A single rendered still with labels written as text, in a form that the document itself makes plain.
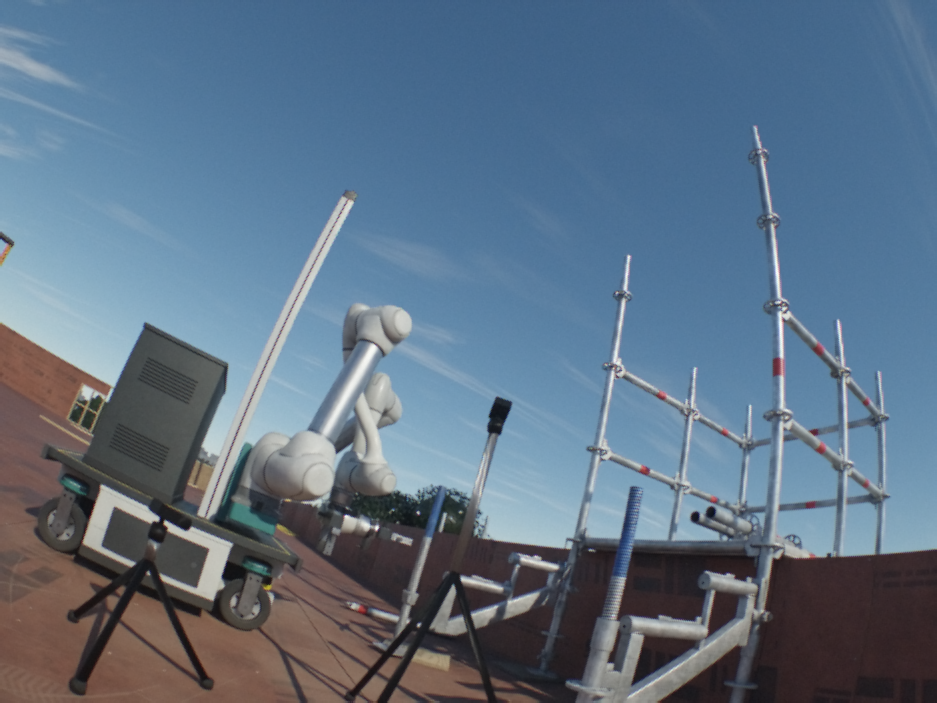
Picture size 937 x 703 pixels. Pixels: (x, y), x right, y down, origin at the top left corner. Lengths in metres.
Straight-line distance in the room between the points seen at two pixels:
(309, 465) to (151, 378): 0.64
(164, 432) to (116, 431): 0.17
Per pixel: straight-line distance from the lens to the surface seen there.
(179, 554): 1.66
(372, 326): 1.71
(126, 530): 1.67
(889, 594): 1.81
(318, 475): 1.48
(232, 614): 1.78
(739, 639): 1.77
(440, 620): 2.24
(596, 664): 1.28
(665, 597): 2.27
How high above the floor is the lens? 0.46
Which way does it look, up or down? 24 degrees up
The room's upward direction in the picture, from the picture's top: 17 degrees clockwise
